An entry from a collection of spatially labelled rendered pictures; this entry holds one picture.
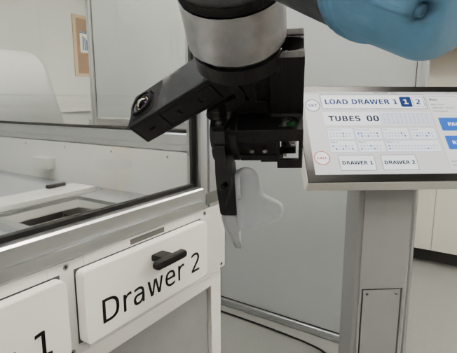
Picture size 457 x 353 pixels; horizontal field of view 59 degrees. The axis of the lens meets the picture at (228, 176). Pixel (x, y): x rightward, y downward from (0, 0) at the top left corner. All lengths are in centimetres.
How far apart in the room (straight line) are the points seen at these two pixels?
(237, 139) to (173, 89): 7
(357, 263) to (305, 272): 89
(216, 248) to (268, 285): 139
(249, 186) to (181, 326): 52
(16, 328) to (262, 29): 44
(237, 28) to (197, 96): 9
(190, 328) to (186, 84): 63
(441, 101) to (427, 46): 112
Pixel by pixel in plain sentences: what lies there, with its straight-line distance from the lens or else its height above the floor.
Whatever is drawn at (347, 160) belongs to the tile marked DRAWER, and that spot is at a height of 101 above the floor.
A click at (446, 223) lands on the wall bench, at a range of 322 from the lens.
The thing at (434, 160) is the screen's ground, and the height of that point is 101.
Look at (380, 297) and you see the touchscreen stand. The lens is 132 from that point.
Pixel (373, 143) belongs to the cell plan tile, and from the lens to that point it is 113.
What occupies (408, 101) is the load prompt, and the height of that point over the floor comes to 116.
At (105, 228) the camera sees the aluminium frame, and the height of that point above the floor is 97.
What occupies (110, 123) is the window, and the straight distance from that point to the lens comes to 64.
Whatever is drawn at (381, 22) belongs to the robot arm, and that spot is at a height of 119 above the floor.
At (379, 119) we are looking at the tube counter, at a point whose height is 111.
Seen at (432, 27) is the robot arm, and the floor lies 119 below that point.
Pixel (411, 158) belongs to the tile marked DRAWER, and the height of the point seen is 101.
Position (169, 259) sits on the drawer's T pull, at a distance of 67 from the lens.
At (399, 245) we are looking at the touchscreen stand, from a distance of 127.
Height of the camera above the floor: 116
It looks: 11 degrees down
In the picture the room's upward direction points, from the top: straight up
